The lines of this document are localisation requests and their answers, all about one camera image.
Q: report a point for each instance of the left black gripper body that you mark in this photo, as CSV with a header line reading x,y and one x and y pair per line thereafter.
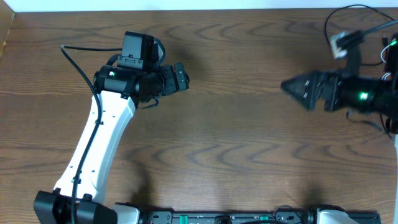
x,y
170,84

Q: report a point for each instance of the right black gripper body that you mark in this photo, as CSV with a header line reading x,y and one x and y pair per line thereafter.
x,y
331,102

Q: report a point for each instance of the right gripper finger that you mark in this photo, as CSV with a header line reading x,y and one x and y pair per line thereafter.
x,y
306,99
301,81

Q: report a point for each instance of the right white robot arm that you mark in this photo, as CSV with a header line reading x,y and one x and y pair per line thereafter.
x,y
345,88

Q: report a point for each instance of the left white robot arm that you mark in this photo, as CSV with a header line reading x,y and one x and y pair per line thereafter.
x,y
135,74

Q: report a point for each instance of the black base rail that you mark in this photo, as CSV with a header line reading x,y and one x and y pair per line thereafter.
x,y
285,214

